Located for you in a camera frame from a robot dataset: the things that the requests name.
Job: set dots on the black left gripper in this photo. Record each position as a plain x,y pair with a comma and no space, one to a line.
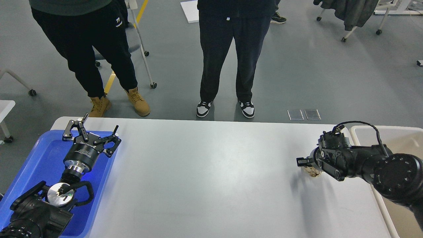
84,150

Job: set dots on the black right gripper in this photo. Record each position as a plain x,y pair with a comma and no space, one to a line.
333,156

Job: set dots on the brown paper ball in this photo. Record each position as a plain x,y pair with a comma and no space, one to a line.
312,171

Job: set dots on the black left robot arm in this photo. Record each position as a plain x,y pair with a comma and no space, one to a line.
58,189

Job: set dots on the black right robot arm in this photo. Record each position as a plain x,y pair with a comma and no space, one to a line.
397,177

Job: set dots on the floor outlet plate left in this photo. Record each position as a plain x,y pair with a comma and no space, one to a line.
295,115

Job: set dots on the floor outlet plate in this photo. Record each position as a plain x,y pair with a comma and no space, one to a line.
295,115
312,114

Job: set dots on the blue plastic tray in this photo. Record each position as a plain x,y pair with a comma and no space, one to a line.
44,163

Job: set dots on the floor outlet plate right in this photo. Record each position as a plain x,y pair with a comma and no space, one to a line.
312,114

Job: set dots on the grey chair leg with caster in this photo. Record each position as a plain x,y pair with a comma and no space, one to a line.
31,91

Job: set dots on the white plastic bin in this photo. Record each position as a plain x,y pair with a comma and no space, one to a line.
400,221

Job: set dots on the person in tan boots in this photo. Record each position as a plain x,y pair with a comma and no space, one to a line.
78,27

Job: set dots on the person in grey trousers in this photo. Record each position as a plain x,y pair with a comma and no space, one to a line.
277,18

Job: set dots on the chair with dark jacket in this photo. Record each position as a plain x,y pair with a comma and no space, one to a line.
355,13

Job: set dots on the white board on floor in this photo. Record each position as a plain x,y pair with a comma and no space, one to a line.
190,11

